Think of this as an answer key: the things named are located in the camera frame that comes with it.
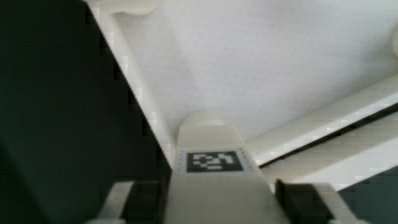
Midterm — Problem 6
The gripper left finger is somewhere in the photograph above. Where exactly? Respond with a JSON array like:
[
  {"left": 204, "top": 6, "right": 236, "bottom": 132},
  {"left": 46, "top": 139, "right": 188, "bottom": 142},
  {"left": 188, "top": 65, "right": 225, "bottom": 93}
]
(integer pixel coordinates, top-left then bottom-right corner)
[{"left": 83, "top": 180, "right": 158, "bottom": 224}]

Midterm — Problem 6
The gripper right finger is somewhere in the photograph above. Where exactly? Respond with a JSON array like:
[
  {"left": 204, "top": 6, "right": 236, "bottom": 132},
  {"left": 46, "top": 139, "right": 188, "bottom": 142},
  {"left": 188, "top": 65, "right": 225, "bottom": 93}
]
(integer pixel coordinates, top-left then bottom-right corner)
[{"left": 275, "top": 180, "right": 369, "bottom": 224}]

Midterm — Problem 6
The white leg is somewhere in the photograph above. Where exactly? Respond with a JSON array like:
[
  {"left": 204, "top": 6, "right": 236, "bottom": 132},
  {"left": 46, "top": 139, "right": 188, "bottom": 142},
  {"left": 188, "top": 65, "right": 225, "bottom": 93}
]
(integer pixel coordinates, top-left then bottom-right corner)
[{"left": 163, "top": 111, "right": 289, "bottom": 224}]

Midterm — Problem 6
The white desk top panel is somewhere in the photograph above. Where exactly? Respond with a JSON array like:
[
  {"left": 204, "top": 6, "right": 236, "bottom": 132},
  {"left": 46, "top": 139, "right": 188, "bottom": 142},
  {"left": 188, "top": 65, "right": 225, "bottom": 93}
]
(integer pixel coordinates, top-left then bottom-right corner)
[{"left": 83, "top": 0, "right": 398, "bottom": 164}]

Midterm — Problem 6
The white U-shaped fence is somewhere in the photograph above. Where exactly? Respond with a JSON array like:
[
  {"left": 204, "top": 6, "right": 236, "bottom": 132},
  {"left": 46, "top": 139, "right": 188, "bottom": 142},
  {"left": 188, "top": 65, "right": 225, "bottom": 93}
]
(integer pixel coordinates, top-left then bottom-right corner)
[{"left": 259, "top": 113, "right": 398, "bottom": 193}]

